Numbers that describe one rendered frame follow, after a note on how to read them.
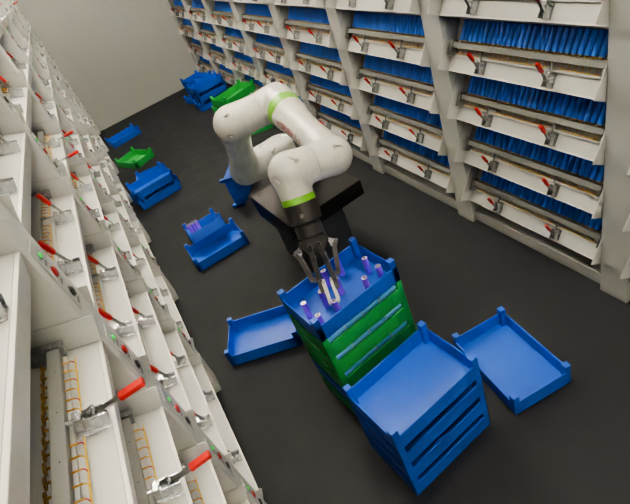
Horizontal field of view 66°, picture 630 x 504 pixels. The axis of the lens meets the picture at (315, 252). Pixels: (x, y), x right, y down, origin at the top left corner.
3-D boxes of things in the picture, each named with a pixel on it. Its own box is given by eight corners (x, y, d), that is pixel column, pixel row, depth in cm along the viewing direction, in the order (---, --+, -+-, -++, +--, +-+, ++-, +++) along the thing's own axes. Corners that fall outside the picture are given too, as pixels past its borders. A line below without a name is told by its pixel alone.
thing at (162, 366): (149, 302, 157) (139, 265, 150) (200, 438, 110) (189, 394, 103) (82, 322, 149) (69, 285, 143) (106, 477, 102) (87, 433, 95)
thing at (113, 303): (116, 259, 146) (104, 217, 139) (157, 389, 98) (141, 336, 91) (42, 278, 138) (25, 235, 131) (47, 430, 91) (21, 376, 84)
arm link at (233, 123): (226, 169, 207) (201, 106, 155) (260, 152, 209) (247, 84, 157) (240, 195, 205) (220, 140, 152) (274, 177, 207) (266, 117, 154)
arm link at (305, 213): (280, 210, 125) (314, 199, 124) (286, 204, 137) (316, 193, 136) (288, 232, 127) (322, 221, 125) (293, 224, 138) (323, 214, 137)
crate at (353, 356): (371, 288, 167) (365, 272, 162) (412, 315, 152) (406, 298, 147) (303, 342, 158) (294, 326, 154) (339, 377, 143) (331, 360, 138)
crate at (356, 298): (358, 254, 158) (351, 235, 153) (401, 279, 142) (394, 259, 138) (285, 310, 149) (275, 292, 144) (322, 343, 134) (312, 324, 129)
